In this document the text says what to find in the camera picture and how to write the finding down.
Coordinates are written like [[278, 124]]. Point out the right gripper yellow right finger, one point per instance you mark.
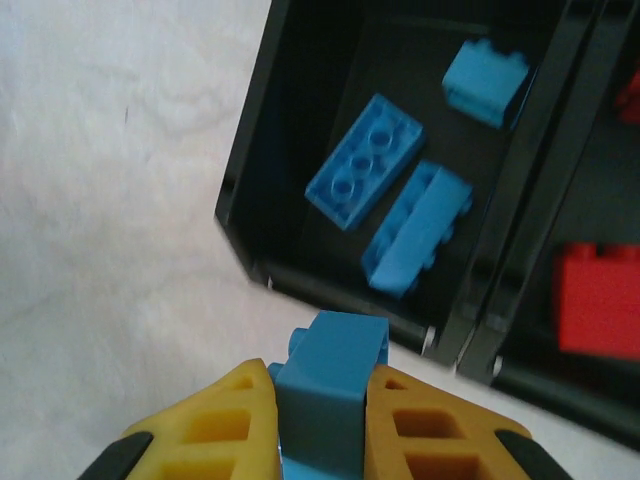
[[390, 450]]

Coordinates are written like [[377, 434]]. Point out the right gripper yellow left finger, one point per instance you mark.
[[220, 450]]

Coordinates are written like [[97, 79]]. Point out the blue lego plate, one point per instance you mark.
[[365, 160]]

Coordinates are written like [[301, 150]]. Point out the long blue lego brick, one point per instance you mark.
[[330, 380], [417, 235]]

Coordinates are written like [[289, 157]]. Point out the small blue lego brick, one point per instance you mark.
[[482, 82]]

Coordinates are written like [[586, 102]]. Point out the black storage bin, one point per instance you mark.
[[590, 200], [350, 60]]

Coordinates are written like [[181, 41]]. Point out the red lego brick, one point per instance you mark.
[[600, 300], [631, 97]]

